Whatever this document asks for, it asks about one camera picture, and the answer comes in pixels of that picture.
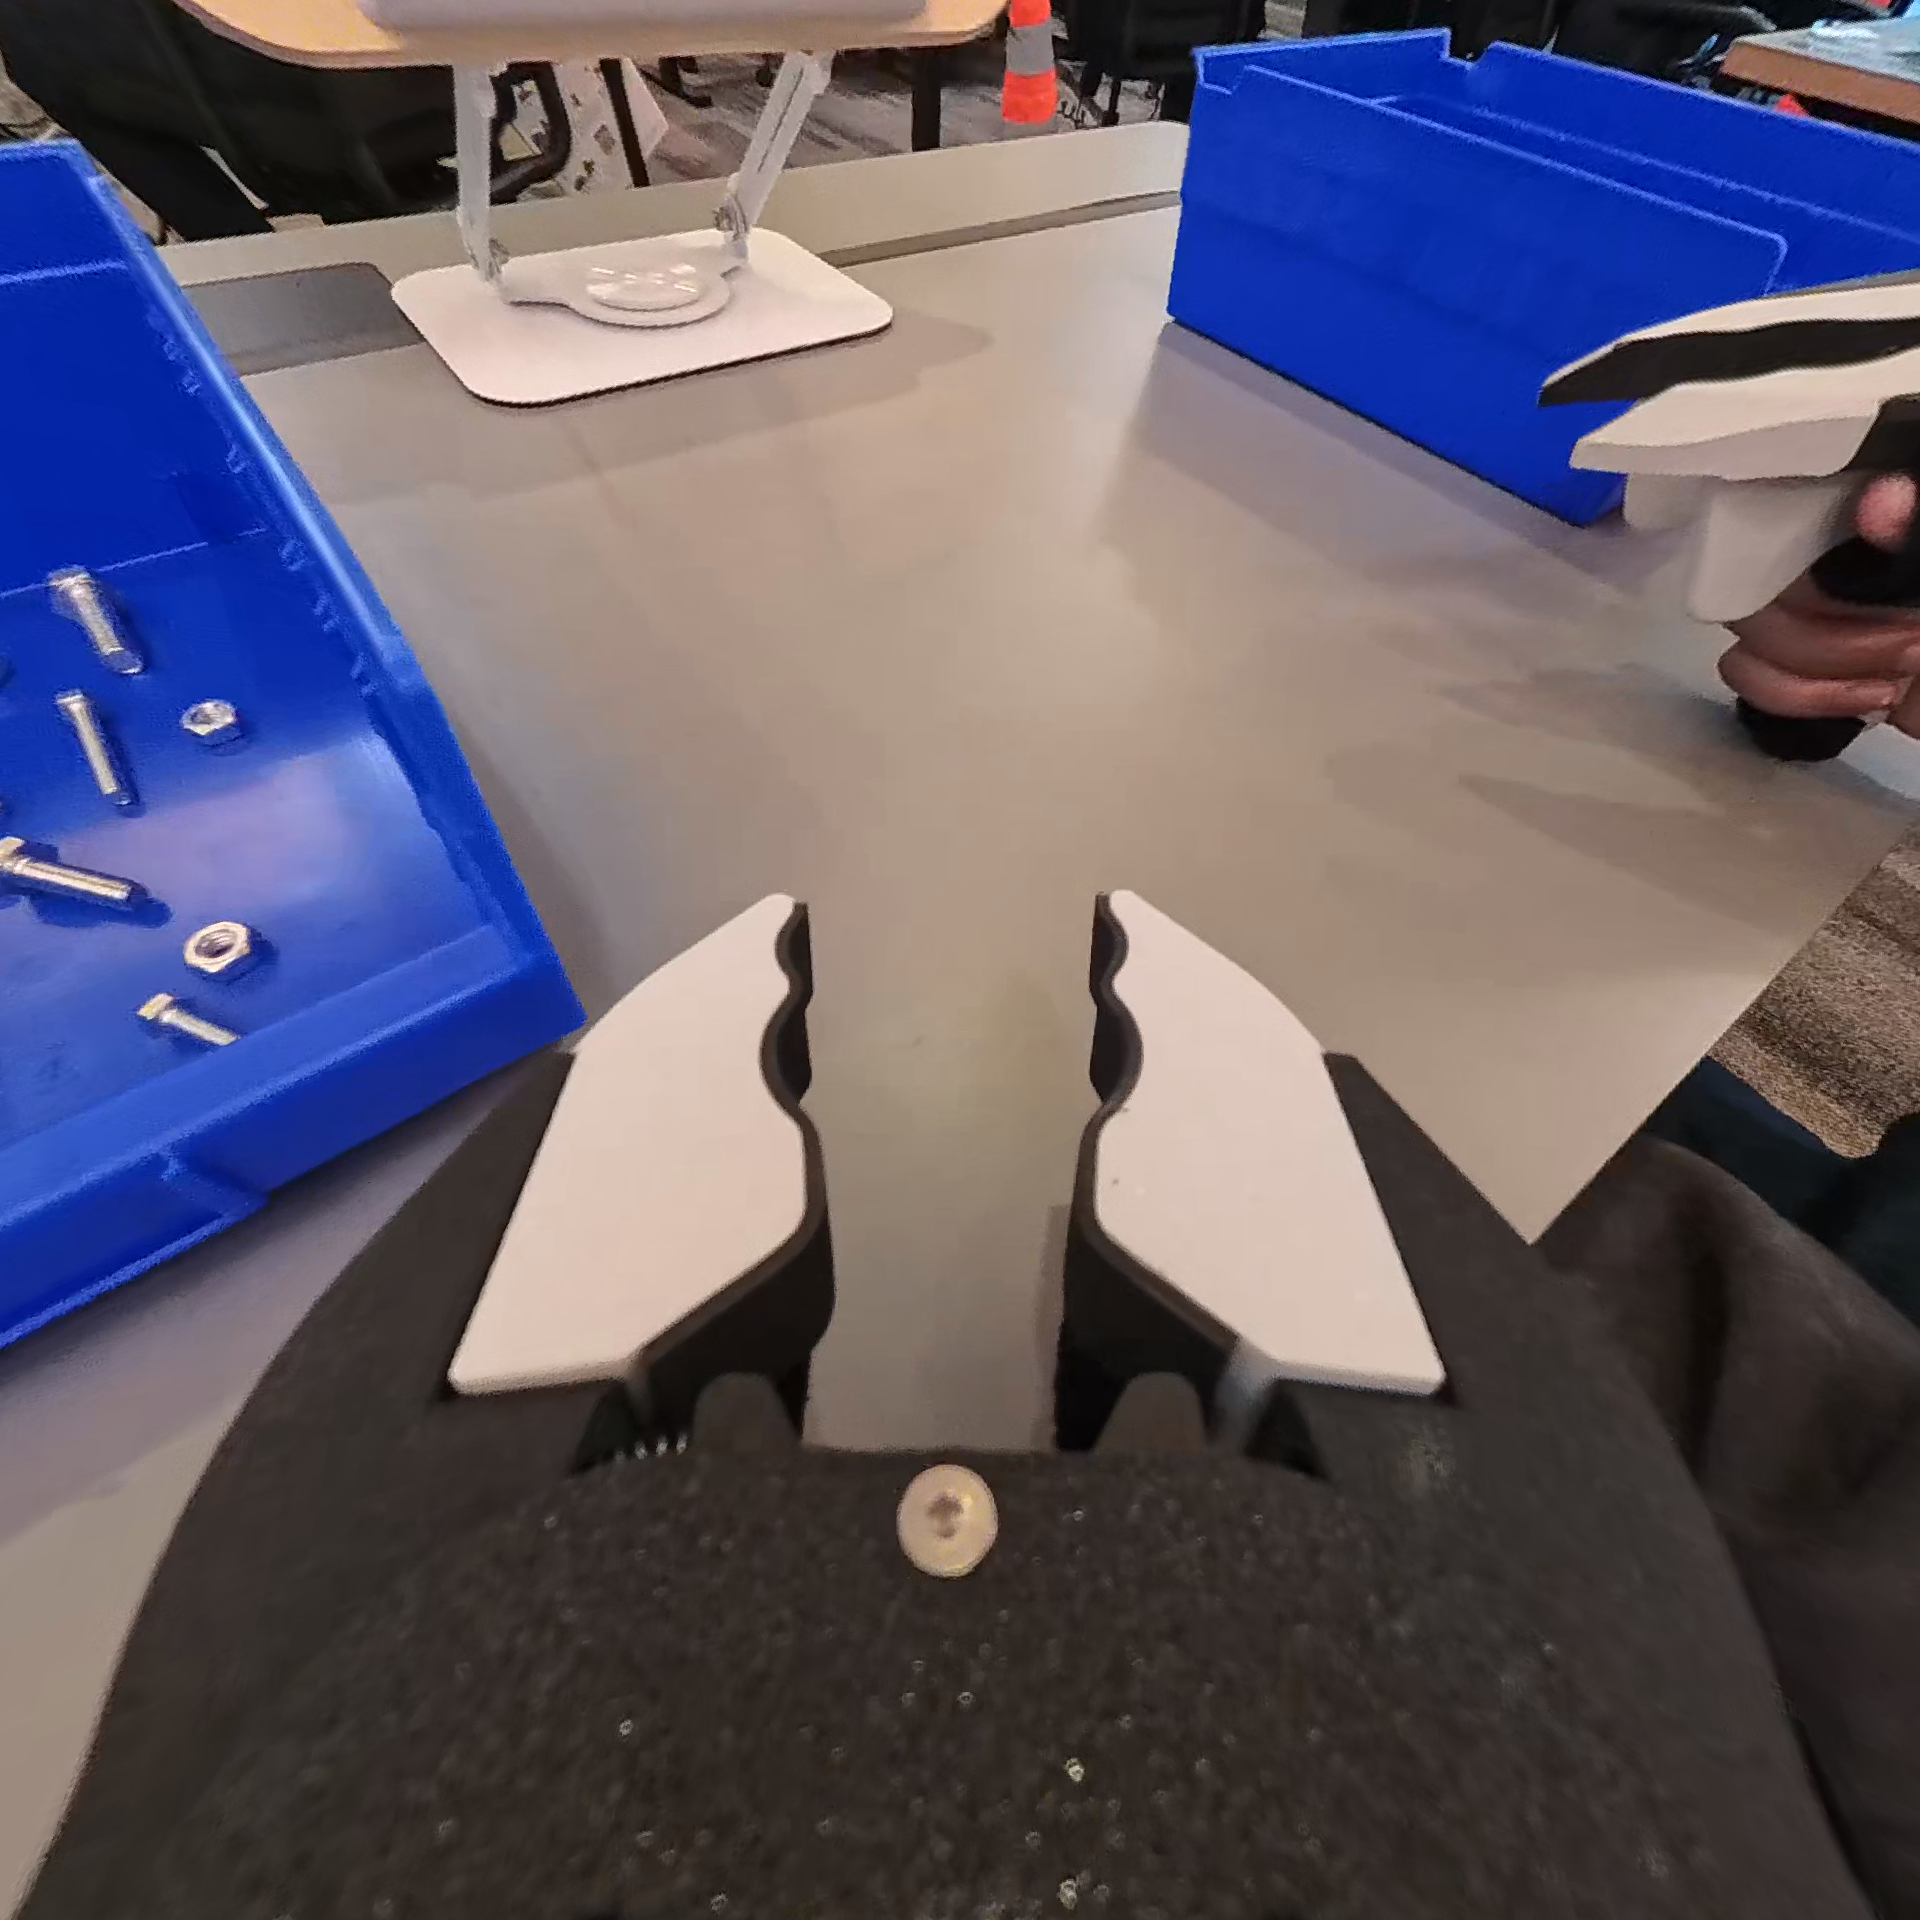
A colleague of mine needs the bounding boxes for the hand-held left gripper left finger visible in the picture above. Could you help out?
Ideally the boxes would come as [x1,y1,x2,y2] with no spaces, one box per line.
[447,891,836,1460]

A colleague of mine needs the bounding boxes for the thick silver bolt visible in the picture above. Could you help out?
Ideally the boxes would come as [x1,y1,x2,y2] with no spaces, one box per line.
[0,836,149,913]
[46,567,147,676]

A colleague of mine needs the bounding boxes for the person's right hand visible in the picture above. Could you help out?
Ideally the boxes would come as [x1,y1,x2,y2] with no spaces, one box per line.
[1721,471,1920,735]

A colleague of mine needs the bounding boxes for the white document stand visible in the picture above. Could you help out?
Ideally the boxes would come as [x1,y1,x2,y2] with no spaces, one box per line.
[359,0,896,410]

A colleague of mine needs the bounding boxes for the blue plastic bin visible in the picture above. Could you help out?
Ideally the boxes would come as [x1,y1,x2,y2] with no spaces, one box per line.
[1168,30,1920,527]
[0,142,587,1354]

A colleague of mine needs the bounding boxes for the orange traffic cone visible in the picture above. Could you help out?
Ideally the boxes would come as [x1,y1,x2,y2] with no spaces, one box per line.
[998,0,1061,126]

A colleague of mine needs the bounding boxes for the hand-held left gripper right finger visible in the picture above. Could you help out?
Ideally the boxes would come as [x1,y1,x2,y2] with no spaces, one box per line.
[1056,890,1451,1454]

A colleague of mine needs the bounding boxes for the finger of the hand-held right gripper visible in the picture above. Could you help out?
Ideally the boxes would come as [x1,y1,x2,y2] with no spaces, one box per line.
[1568,357,1920,622]
[1541,270,1920,407]

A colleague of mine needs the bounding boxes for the grey desk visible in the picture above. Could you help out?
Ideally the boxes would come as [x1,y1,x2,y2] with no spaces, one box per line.
[0,119,1920,1653]

